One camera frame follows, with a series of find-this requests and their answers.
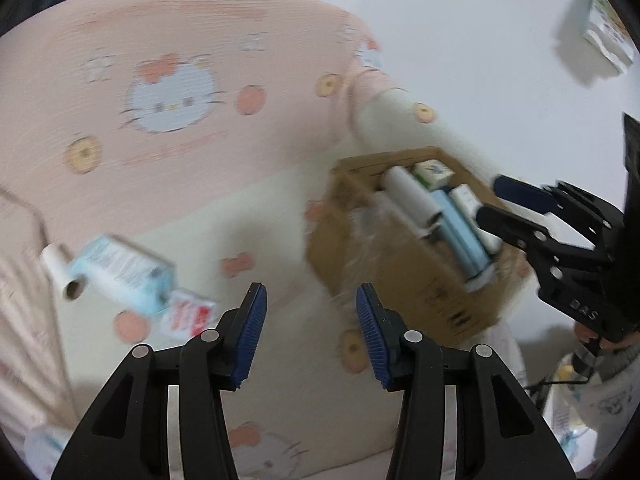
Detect pink printed pillow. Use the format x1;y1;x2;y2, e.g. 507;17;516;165
0;189;68;443

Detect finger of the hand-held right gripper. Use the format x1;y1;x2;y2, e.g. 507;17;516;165
475;205;614;271
492;175;624;229

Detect white red spout sachet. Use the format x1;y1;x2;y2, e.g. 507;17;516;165
159;289;217;347

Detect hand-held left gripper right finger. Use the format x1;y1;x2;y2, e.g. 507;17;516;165
355;282;576;480

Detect small colourful printed box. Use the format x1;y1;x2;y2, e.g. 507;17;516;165
411;158;457;191

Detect cardboard box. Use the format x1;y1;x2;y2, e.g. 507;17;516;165
305;146;532;349

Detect white printed carton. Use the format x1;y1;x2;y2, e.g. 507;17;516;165
581;0;637;70

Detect pink cat printed blanket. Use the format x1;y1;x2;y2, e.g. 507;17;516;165
0;0;532;480

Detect white printed pajama pants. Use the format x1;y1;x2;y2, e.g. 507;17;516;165
541;350;640;473

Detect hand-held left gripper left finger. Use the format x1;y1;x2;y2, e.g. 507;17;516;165
50;282;268;480

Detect black cable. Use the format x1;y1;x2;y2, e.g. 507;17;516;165
526;375;601;397

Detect blue tissue pack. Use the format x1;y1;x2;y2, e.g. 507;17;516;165
69;236;177;317
428;188;494;284

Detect person's right hand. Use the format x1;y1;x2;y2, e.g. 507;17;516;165
573;320;640;358

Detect white paper roll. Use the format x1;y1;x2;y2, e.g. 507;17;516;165
381;166;444;239
40;241;89;303

